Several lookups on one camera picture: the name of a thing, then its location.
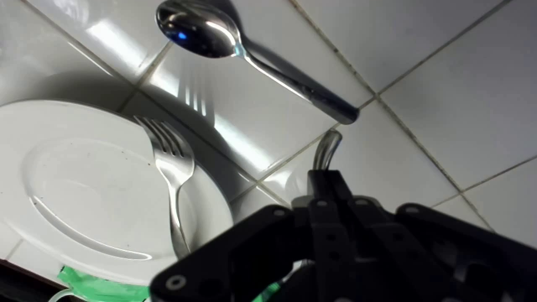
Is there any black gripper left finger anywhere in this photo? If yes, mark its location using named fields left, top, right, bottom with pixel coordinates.
left=306, top=170, right=344, bottom=272

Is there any silver metal spoon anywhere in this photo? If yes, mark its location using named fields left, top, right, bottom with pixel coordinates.
left=154, top=0, right=361, bottom=173

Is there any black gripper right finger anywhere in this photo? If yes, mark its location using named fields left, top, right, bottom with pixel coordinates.
left=327, top=170, right=416, bottom=272

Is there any small green item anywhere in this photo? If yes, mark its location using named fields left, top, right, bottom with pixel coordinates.
left=55, top=264, right=282, bottom=302

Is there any white round plate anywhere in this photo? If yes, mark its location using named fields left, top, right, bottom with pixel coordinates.
left=0, top=99, right=235, bottom=286

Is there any silver metal fork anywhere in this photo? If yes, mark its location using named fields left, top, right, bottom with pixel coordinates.
left=131, top=115, right=198, bottom=259

